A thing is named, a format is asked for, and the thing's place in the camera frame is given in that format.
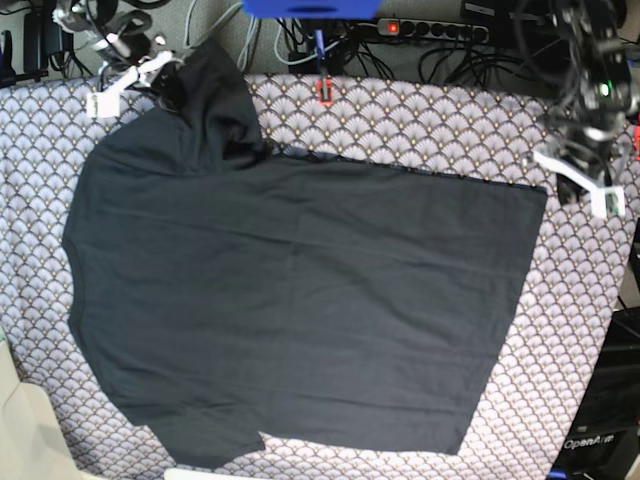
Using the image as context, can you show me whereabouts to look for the dark grey T-shirt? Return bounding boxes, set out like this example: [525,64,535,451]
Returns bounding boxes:
[62,40,547,469]

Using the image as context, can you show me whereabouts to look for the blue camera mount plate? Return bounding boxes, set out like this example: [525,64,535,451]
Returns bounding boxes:
[243,0,382,19]

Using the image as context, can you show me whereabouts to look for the fan-patterned tablecloth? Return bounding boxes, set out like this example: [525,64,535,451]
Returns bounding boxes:
[1,75,639,479]

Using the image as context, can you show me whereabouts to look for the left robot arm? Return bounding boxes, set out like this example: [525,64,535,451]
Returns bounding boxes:
[513,1,639,219]

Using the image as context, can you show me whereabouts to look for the red clamp right edge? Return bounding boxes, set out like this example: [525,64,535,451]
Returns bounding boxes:
[633,124,640,161]

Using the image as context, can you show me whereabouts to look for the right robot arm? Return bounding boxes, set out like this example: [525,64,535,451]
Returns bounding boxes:
[51,1,186,118]

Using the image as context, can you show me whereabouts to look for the black OpenArm box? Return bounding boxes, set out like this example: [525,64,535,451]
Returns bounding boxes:
[554,307,639,479]

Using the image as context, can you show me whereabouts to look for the cream plastic bin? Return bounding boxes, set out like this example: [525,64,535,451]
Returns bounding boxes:
[1,338,81,479]

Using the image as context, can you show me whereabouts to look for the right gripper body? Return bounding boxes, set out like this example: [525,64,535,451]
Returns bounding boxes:
[97,22,166,68]

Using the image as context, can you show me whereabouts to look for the black power strip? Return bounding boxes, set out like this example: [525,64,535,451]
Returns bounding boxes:
[375,18,490,44]

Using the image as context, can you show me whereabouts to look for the red and black clamp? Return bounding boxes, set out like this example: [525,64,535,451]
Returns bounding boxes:
[317,76,332,106]

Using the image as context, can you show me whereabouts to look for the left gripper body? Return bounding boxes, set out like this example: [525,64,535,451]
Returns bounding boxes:
[554,112,626,175]

